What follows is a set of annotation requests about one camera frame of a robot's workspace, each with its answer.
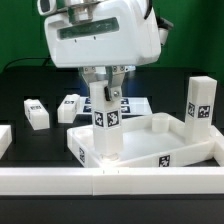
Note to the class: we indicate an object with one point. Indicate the white marker tag plate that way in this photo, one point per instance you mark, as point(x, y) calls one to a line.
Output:
point(129, 106)

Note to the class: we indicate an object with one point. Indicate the white left barrier block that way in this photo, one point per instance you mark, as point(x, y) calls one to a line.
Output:
point(5, 138)

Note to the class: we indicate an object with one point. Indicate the white front barrier rail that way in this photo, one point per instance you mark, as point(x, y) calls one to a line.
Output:
point(111, 181)

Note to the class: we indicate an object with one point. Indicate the white desk top panel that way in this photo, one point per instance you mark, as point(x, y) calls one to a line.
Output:
point(155, 140)

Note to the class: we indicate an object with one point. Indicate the white barrier block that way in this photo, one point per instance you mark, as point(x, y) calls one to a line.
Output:
point(219, 145)
point(5, 138)

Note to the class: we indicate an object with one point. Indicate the white right barrier block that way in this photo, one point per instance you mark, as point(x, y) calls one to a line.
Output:
point(219, 145)

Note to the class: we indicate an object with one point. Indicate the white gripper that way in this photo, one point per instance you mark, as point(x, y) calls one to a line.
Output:
point(113, 33)

